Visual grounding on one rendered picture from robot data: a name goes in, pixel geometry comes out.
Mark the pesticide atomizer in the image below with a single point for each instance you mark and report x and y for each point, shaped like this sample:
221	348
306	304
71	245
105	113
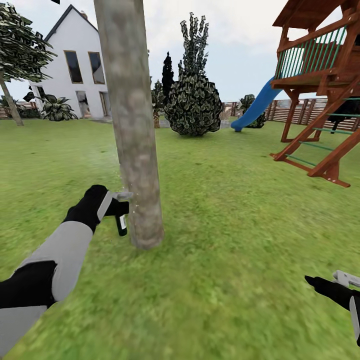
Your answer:
121	224

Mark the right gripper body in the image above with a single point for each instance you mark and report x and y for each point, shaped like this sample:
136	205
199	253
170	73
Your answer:
329	289

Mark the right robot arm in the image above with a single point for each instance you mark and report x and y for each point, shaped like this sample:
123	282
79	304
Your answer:
338	291

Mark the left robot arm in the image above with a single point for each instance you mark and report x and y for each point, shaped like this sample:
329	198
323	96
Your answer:
50	274

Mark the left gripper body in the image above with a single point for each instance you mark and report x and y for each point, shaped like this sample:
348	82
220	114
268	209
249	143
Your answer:
122	207

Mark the garden chair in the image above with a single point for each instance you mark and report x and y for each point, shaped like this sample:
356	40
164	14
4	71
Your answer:
225	115

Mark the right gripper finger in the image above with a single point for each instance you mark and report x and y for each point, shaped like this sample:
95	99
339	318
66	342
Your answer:
310	280

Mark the fixed window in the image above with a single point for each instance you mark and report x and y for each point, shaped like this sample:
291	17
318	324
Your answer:
83	104

